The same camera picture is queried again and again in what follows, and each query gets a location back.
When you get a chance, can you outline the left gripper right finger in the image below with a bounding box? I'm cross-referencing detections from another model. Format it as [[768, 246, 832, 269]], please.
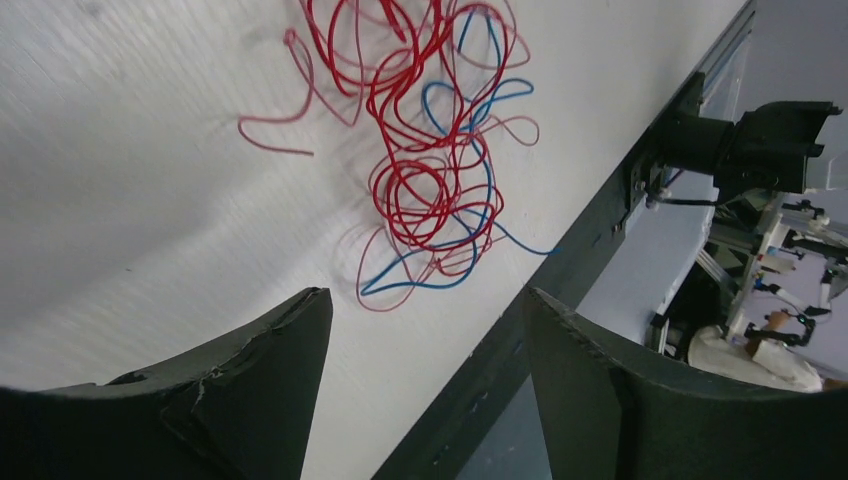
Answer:
[[523, 288, 847, 479]]

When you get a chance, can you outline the pink thin cable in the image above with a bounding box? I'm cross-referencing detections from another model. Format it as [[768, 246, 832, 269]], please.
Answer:
[[237, 0, 541, 314]]

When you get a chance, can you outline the blue thin cable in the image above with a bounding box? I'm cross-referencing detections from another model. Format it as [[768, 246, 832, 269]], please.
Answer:
[[359, 9, 561, 297]]

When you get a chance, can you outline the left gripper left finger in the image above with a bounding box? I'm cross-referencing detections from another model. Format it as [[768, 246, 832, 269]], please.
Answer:
[[1, 287, 333, 479]]

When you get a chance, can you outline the aluminium frame rail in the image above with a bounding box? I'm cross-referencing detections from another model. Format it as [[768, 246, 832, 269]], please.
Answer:
[[699, 1, 758, 120]]

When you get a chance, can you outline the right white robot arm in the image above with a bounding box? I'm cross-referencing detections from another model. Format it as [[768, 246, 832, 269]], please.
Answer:
[[648, 101, 843, 207]]

